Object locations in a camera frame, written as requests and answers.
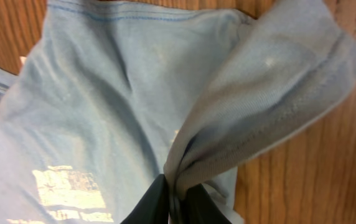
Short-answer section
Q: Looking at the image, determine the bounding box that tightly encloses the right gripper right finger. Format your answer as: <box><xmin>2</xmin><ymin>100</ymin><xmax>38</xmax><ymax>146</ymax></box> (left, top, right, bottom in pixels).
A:
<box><xmin>180</xmin><ymin>184</ymin><xmax>231</xmax><ymax>224</ymax></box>

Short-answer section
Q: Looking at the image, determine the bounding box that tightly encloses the light blue printed t-shirt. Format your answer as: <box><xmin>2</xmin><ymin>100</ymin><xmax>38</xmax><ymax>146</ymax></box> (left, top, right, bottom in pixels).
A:
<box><xmin>0</xmin><ymin>1</ymin><xmax>356</xmax><ymax>223</ymax></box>

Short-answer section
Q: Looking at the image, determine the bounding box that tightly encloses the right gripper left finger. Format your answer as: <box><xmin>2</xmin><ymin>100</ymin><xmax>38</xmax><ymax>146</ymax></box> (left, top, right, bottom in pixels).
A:
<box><xmin>121</xmin><ymin>174</ymin><xmax>169</xmax><ymax>224</ymax></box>

